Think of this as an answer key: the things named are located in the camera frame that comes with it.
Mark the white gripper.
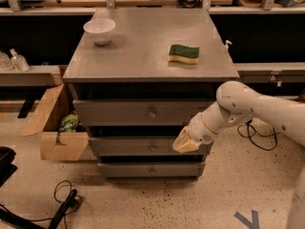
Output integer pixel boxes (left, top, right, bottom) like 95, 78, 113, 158
173, 113, 217, 154

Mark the black chair base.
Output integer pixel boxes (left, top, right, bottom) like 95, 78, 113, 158
0, 146, 17, 187

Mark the green yellow sponge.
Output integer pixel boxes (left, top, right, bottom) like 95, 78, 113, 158
168, 44, 199, 65

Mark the clear plastic bottle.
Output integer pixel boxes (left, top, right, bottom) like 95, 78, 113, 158
0, 52, 13, 70

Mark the blue tape floor marker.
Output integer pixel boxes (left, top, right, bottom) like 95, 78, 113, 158
234, 210, 260, 229

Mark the grey middle drawer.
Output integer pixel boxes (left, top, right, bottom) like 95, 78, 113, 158
88, 135, 214, 157

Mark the grey bottom drawer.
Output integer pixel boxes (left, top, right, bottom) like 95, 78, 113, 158
98, 162, 205, 177

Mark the clear sanitizer bottle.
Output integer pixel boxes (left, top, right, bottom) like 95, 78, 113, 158
10, 49, 30, 72

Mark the grey drawer cabinet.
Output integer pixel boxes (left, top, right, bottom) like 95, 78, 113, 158
62, 7, 240, 181

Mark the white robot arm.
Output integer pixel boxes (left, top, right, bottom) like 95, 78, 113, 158
173, 81, 305, 153

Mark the white ceramic bowl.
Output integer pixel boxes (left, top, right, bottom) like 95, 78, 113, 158
83, 18, 115, 45

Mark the grey drawer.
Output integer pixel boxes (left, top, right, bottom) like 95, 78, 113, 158
73, 99, 212, 126
88, 135, 214, 157
98, 162, 205, 177

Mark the green snack bag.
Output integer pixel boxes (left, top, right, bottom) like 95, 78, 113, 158
59, 111, 79, 133

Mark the grey top drawer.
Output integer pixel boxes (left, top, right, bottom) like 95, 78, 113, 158
73, 99, 212, 126

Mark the small white pump bottle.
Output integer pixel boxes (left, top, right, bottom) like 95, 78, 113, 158
224, 40, 233, 52

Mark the open cardboard box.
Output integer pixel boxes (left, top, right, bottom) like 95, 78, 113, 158
21, 84, 95, 161

